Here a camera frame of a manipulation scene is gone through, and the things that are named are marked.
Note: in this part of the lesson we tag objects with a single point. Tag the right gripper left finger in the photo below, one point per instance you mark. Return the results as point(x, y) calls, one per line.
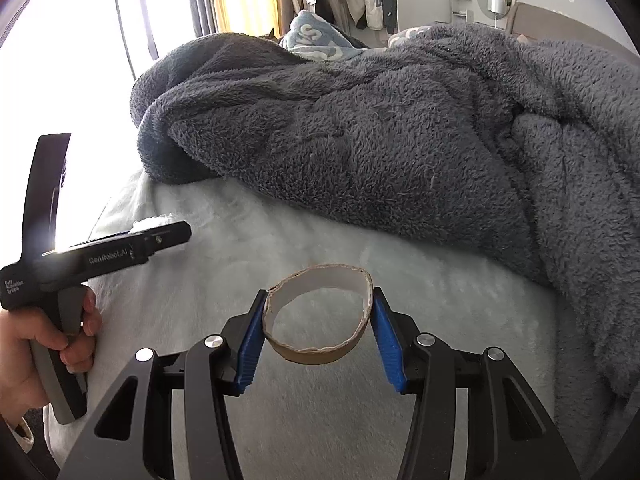
point(245, 338)

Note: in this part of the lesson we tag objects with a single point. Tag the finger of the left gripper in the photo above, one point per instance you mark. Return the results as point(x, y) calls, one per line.
point(150, 238)

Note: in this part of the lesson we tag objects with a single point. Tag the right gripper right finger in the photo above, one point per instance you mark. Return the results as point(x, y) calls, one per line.
point(394, 333)

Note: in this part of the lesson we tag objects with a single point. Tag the large white cloth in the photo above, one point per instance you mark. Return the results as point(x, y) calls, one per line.
point(150, 222)

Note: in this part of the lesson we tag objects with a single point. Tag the cardboard tube roll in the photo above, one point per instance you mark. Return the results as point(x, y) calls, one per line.
point(319, 317)

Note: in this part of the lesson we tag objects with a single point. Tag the person's left hand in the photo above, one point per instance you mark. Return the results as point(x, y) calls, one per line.
point(21, 387)

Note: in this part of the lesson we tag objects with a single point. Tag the dark grey fleece blanket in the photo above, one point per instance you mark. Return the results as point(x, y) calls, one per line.
point(526, 153)

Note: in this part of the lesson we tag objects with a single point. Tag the blue patterned duvet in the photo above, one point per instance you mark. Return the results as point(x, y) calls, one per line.
point(314, 39)

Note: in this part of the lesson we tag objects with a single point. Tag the brown headboard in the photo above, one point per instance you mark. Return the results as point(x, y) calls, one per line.
point(538, 23)

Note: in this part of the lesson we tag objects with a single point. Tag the window with dark frame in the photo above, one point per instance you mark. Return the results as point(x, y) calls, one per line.
point(136, 33)

